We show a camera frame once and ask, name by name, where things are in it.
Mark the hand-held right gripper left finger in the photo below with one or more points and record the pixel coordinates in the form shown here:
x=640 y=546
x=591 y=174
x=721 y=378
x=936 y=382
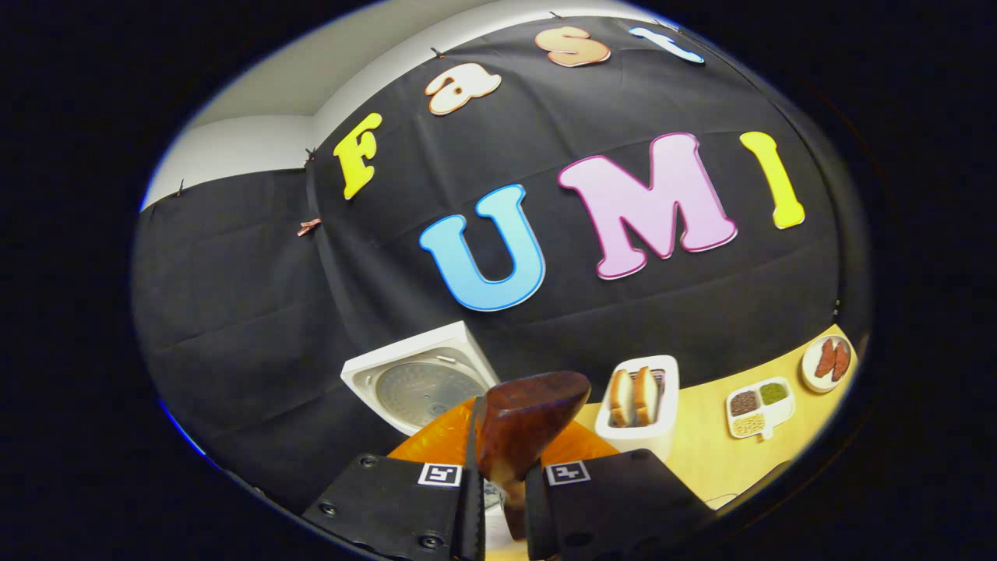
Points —
x=467 y=514

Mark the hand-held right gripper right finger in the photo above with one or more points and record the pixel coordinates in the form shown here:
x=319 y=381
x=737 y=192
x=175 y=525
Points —
x=615 y=499

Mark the dark wooden spoon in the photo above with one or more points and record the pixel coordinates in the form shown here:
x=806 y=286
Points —
x=530 y=421

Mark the white rice cooker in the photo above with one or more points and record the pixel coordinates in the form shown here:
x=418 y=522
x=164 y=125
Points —
x=405 y=351

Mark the white toaster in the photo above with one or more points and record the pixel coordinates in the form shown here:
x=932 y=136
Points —
x=646 y=444

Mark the toasted bread slice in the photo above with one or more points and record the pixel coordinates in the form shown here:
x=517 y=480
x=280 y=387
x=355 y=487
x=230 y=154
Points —
x=646 y=396
x=621 y=399

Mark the pile of yellow soybeans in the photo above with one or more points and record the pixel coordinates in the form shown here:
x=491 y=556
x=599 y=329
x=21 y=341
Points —
x=748 y=424

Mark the pile of brown beans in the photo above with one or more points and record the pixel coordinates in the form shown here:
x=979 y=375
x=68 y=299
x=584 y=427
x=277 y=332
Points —
x=744 y=402

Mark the white divided dish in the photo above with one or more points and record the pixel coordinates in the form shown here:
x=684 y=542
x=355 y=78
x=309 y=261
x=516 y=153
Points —
x=779 y=413

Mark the pile of green beans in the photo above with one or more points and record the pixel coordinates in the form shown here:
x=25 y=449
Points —
x=773 y=393

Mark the white round plate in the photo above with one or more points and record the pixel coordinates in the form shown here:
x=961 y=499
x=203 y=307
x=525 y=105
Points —
x=810 y=374

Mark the red meat slice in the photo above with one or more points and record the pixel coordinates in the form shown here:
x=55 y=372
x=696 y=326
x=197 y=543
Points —
x=826 y=358
x=842 y=361

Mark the copper clip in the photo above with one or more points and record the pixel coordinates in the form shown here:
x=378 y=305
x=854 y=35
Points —
x=308 y=227

